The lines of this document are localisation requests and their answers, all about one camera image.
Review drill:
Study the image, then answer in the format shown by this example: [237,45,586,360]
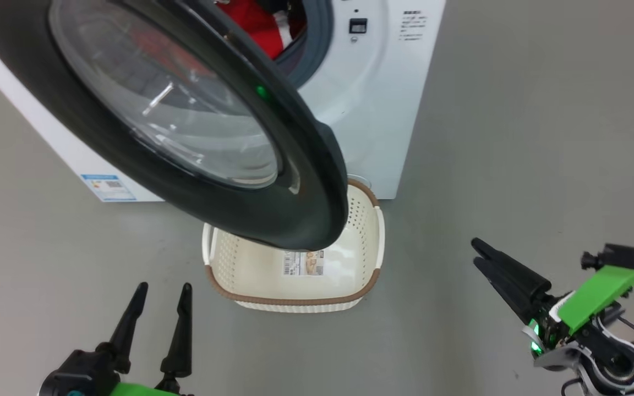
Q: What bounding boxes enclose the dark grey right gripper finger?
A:
[474,257,544,325]
[471,238,553,301]

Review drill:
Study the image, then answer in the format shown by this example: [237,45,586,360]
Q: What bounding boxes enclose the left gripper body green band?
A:
[109,375,196,396]

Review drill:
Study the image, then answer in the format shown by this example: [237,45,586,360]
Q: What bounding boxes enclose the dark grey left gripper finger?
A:
[96,282,149,375]
[160,283,194,380]

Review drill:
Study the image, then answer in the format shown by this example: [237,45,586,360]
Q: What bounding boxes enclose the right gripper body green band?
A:
[522,267,634,357]

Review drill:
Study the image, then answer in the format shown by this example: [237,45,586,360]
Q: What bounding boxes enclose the dark grey round washer door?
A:
[0,0,349,252]

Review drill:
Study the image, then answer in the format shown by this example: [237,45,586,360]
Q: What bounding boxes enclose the red and white garment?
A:
[217,0,308,60]

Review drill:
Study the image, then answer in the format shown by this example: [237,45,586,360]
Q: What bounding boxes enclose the barcode label in basket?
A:
[283,250,325,277]

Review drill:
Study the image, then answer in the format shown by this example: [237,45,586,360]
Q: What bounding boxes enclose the cream perforated laundry basket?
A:
[201,177,386,314]

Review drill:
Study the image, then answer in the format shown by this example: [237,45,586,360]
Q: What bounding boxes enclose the white front-load washing machine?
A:
[0,0,447,202]

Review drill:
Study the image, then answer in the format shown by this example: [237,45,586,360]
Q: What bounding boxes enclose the blue energy label sticker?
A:
[80,174,136,202]

